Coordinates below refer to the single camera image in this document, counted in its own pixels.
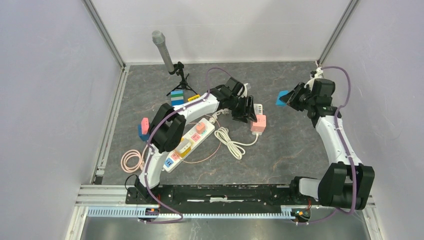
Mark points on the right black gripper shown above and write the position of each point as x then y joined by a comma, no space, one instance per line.
290,98

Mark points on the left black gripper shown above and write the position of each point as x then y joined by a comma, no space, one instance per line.
247,112

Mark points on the small white USB power strip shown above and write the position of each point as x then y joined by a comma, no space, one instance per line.
258,109

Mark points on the pink cube socket adapter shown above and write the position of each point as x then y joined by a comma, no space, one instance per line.
257,127

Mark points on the large white power strip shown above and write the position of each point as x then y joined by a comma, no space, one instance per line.
173,160

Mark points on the pink USB charger plug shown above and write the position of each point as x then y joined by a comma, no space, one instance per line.
200,128

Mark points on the white charger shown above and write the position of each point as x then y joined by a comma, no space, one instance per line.
185,145

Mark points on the yellow cube socket adapter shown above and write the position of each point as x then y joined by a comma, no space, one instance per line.
182,156

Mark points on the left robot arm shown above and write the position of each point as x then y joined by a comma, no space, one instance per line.
167,127

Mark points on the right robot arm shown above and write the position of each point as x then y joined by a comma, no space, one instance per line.
347,182

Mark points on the pink plug on blue cube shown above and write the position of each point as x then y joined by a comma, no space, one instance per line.
144,126

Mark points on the yellow grid block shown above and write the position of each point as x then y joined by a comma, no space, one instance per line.
190,99

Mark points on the blue green stacked block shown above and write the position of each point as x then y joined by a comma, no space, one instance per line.
177,97

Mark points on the black microphone tripod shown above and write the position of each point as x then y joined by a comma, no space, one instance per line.
178,69

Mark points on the blue cube adapter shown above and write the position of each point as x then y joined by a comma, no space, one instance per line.
144,138

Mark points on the grey microphone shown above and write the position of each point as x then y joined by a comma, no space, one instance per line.
159,39

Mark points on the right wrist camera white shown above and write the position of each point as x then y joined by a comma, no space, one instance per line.
314,75

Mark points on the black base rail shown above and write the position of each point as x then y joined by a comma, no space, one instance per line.
221,198

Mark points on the pink round socket with cable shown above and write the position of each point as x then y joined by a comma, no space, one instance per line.
133,160

